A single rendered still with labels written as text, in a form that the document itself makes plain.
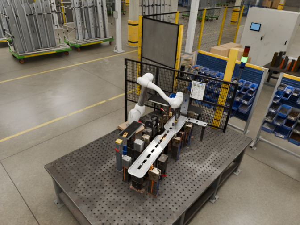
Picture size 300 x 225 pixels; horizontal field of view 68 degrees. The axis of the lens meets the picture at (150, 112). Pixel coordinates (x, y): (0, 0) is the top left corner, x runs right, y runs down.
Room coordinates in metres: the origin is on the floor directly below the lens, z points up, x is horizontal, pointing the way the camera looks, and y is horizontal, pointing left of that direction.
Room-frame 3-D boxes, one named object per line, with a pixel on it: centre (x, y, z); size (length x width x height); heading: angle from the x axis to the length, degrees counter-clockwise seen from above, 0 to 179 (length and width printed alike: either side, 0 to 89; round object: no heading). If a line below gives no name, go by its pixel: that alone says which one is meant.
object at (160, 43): (5.06, -0.11, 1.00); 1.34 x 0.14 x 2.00; 48
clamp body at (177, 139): (2.23, -0.36, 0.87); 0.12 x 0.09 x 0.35; 64
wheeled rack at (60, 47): (8.09, 4.17, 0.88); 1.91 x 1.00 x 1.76; 135
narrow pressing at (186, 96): (2.91, -0.51, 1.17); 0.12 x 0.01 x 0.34; 64
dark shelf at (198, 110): (3.15, -0.40, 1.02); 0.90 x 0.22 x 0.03; 64
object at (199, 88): (3.13, -0.72, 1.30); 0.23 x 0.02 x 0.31; 64
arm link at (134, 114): (2.89, 0.25, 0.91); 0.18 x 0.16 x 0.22; 159
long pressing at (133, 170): (2.24, -0.18, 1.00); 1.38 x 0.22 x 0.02; 154
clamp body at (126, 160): (1.80, 0.23, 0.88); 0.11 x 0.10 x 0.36; 64
